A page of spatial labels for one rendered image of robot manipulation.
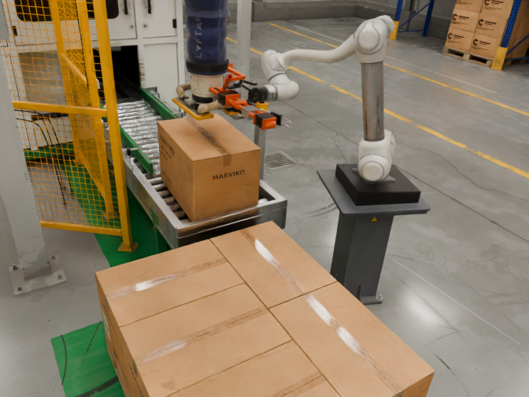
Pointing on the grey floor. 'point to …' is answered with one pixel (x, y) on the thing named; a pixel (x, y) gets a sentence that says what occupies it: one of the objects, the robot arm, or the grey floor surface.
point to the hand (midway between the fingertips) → (230, 98)
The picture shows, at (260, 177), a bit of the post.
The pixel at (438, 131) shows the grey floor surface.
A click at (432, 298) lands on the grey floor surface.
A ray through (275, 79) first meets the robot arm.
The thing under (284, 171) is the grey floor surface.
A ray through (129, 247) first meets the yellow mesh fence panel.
